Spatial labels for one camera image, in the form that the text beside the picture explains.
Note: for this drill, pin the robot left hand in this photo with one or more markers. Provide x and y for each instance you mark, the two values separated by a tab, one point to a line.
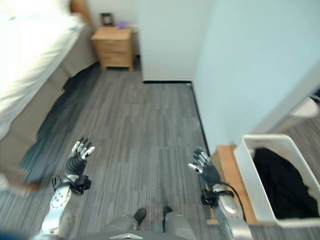
75	163

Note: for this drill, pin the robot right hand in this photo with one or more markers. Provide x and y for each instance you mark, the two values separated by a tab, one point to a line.
209	171

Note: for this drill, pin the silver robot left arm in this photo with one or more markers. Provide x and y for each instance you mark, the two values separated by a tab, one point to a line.
61	202

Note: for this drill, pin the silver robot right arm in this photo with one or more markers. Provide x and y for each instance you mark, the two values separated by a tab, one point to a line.
226	210

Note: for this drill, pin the white laundry basket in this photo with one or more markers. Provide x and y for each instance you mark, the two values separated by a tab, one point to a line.
272	180

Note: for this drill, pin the black clothes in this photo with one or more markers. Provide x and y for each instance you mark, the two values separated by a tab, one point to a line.
282	185

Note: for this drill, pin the bed with white sheet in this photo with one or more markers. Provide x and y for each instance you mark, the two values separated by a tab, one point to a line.
35	72

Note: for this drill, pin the low wooden platform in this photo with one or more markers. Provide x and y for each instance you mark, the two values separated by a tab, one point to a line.
230	182

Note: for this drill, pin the silver robot legs and body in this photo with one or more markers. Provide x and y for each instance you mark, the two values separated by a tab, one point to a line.
147	225

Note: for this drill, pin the white round object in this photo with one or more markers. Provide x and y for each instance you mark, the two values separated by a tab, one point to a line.
306	107

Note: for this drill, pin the wooden nightstand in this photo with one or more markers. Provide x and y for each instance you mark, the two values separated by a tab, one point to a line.
113	47

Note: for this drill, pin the small purple object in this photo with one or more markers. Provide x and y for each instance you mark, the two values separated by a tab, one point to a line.
122	24

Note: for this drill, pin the wooden headboard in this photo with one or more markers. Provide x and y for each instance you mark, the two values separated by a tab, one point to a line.
81	10

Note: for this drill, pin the dark picture frame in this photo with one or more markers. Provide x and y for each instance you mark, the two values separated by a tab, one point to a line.
108	19

